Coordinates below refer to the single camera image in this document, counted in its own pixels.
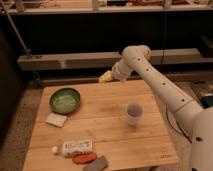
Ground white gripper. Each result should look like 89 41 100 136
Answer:
98 60 131 83

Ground green ceramic bowl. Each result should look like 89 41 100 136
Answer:
49 88 81 115

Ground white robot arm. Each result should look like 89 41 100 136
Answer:
99 45 213 171

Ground white square sponge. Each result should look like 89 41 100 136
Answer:
46 113 67 127

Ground white plastic bottle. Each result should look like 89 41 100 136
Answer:
51 139 93 157

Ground metal stand pole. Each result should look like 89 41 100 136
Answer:
0 0 42 88

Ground long grey shelf beam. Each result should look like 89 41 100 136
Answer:
17 48 213 71

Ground orange carrot toy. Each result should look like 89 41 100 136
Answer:
72 152 97 164

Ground grey stone block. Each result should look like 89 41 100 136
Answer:
83 156 108 171

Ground dark device on floor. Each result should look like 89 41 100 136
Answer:
190 81 213 109

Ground black floor cables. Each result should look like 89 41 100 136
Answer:
165 108 193 144

